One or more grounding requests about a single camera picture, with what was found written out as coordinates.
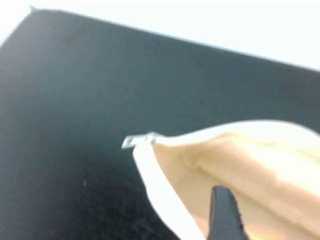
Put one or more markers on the cream canvas pencil case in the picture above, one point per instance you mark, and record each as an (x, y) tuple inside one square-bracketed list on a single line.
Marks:
[(250, 175)]

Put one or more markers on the black table mat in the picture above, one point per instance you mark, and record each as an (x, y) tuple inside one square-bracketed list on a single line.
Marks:
[(87, 100)]

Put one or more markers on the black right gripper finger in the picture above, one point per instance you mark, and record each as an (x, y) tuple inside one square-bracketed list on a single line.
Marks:
[(225, 215)]

